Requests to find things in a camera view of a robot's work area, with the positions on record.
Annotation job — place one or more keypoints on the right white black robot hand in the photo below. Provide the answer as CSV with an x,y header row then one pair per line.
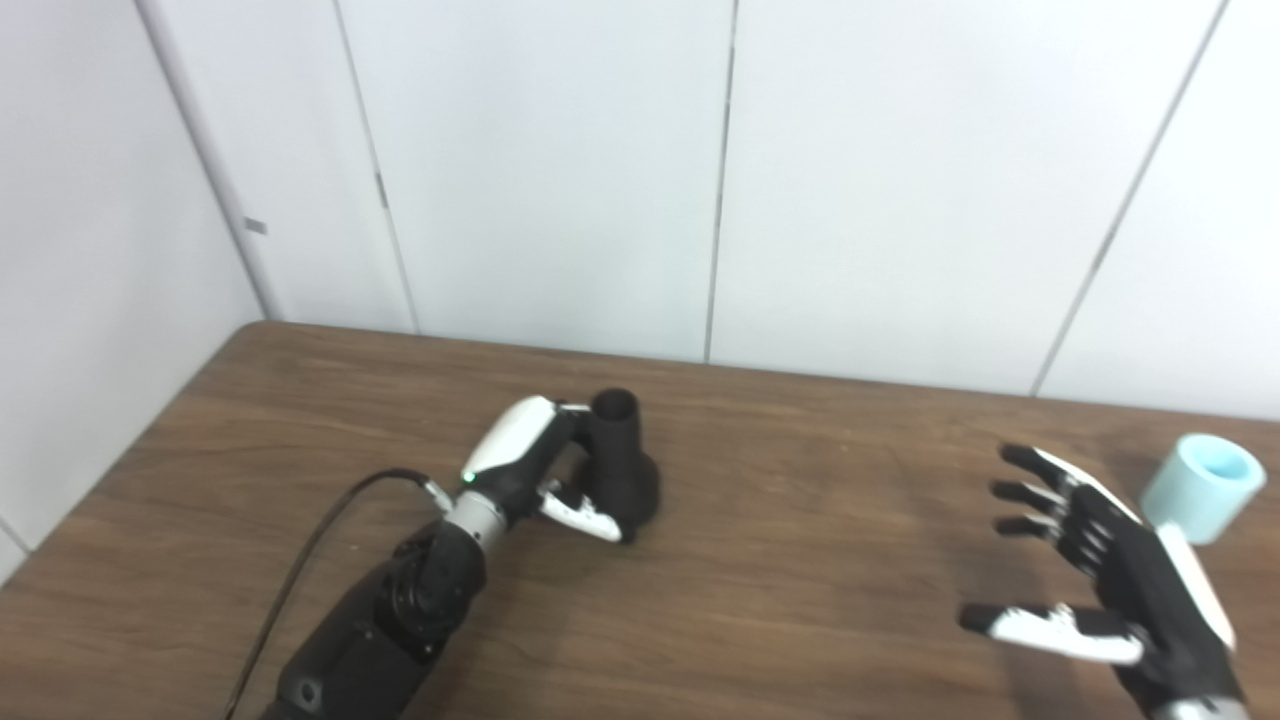
x,y
1150,600

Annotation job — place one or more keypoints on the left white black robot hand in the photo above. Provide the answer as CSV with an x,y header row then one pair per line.
x,y
515,440

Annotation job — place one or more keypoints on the light blue cylinder cup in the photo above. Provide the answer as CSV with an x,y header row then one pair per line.
x,y
1200,490

